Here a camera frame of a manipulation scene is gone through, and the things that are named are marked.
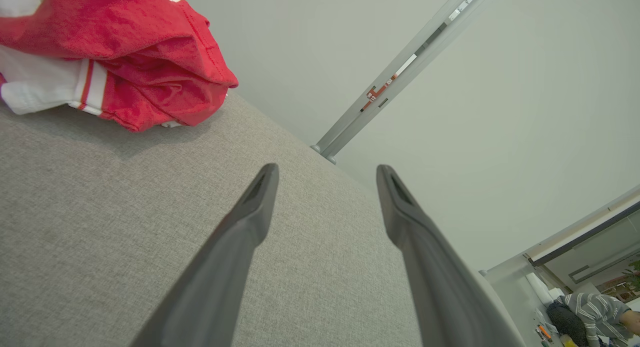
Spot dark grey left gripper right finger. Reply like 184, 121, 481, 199
376, 164, 526, 347

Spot dark window frame bar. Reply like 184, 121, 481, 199
524, 199, 640, 268

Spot green potted plant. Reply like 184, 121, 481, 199
622, 259, 640, 291

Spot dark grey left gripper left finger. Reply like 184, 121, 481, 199
129, 163, 279, 347

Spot red shorts with white stripe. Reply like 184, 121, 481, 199
0, 0, 239, 88

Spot person in striped shirt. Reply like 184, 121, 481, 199
546, 292, 640, 347

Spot red t-shirt with white sleeves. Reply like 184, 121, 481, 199
0, 0, 231, 134

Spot white paper roll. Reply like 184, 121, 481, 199
525, 272, 566, 306

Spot grey metal partition post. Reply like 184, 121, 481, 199
310, 0, 501, 165

